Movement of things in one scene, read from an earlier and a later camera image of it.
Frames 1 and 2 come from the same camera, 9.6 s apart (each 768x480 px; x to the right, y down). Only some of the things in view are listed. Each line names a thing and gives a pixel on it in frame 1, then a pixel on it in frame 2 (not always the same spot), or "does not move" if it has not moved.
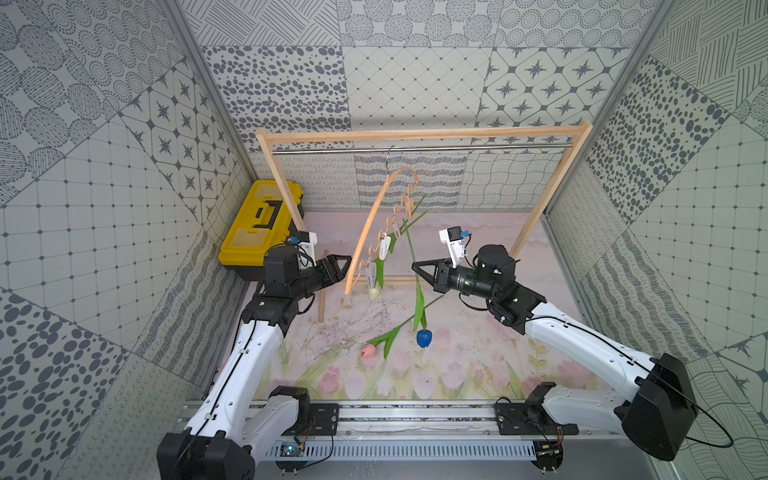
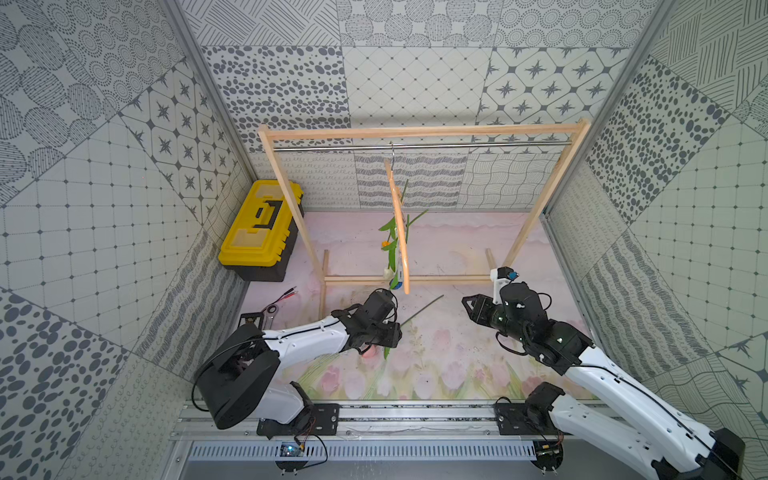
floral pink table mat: x=433 y=308 does not move
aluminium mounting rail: x=396 y=422 does not move
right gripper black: x=440 y=280 to x=481 y=303
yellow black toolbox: x=260 y=220 does not move
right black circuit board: x=549 y=454 does not move
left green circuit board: x=291 y=449 does not move
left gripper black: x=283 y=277 to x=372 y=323
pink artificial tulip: x=369 y=351 does not move
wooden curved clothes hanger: x=389 y=177 to x=402 y=236
